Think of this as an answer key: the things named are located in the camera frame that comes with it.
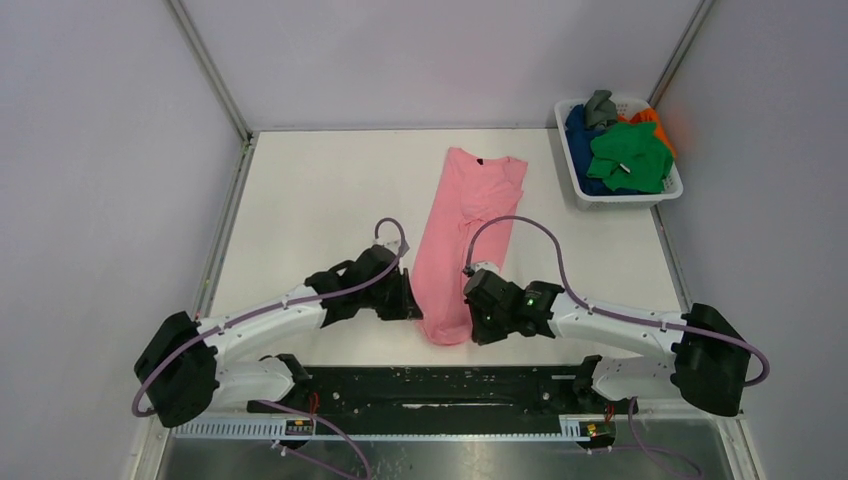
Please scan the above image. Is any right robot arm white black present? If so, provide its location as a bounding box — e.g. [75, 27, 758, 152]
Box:
[463, 264, 752, 417]

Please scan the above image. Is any orange t shirt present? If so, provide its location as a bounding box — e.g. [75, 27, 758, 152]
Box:
[618, 107, 677, 158]

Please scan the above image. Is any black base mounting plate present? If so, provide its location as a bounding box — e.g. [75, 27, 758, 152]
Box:
[280, 365, 628, 427]

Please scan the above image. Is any pink t shirt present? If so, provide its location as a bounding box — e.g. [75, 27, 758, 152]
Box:
[411, 147, 528, 346]

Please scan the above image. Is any white plastic laundry basket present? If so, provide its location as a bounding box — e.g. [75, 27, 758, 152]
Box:
[554, 96, 684, 212]

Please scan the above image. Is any green t shirt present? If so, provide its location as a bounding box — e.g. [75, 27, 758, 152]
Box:
[587, 122, 674, 194]

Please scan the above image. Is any blue t shirt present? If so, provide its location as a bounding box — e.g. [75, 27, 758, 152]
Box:
[564, 104, 641, 196]

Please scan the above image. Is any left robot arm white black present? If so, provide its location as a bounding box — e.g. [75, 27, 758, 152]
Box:
[132, 240, 422, 428]

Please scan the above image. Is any white slotted cable duct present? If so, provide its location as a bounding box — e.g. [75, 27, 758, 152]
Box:
[172, 410, 616, 442]

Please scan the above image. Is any grey t shirt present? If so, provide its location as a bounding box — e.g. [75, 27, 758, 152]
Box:
[584, 90, 618, 130]

